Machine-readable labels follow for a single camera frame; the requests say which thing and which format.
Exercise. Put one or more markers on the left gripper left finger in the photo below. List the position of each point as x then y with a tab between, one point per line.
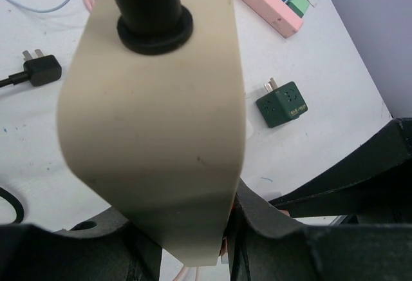
105	247

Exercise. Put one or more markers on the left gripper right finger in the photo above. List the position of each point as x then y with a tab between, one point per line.
265	244

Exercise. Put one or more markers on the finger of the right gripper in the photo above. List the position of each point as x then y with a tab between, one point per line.
376	174

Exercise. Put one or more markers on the beige power strip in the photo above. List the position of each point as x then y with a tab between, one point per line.
160	138

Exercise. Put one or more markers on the dark green cube plug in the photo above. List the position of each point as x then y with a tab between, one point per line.
281	104

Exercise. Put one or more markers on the pink power strip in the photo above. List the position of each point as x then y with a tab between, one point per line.
278	15

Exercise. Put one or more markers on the mint green plug adapter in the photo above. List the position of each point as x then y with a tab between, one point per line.
299	7

